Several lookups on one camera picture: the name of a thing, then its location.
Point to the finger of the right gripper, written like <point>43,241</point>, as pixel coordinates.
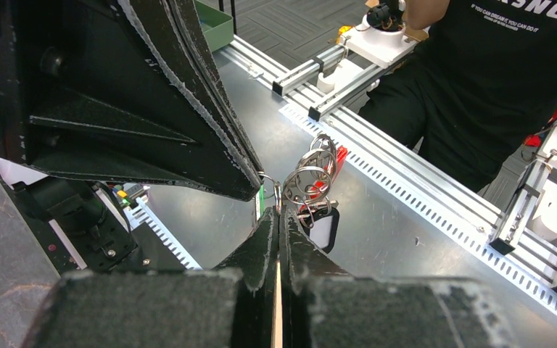
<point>219,154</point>

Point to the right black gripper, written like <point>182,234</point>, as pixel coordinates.
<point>80,100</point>

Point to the grey slotted cable duct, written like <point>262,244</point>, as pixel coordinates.
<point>159,247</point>

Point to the person in black shirt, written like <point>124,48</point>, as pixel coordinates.
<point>470,94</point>

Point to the red black keyring holder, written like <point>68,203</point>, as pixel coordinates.
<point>308,186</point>

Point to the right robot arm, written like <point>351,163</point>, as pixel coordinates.
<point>81,214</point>

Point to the green plastic bin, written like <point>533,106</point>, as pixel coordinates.
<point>217,26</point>

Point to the aluminium frame rails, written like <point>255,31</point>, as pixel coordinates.
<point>399,215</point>

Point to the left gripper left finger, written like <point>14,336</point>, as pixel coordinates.
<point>256,260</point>

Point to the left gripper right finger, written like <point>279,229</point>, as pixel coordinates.
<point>300,262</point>

